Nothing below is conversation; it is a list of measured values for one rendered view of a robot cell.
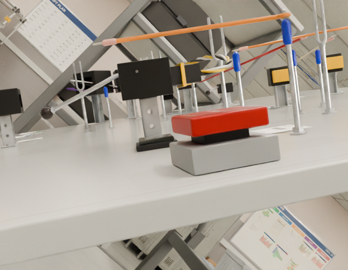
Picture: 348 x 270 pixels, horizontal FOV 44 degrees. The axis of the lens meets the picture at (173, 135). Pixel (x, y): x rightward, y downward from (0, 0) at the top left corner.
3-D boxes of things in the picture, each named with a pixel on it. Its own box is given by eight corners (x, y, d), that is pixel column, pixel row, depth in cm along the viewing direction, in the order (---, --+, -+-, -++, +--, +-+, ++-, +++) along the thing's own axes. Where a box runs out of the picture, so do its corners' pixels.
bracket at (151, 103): (142, 141, 51) (137, 98, 50) (163, 137, 51) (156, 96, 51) (143, 144, 46) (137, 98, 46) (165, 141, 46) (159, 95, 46)
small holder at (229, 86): (205, 107, 126) (202, 86, 126) (230, 103, 128) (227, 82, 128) (210, 107, 122) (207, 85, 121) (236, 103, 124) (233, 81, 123)
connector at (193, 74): (156, 88, 50) (154, 70, 49) (197, 82, 50) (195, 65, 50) (161, 87, 47) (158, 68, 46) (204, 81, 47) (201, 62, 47)
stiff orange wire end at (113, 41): (94, 48, 38) (93, 42, 38) (289, 19, 37) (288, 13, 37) (91, 47, 37) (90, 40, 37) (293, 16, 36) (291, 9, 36)
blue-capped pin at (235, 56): (236, 129, 49) (227, 53, 48) (249, 127, 49) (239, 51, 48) (239, 129, 47) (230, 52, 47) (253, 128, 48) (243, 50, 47)
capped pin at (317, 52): (324, 106, 64) (317, 49, 63) (316, 107, 65) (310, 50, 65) (331, 105, 65) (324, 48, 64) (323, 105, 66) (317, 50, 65)
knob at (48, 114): (42, 120, 48) (41, 107, 48) (55, 118, 48) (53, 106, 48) (39, 120, 47) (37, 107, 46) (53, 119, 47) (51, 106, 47)
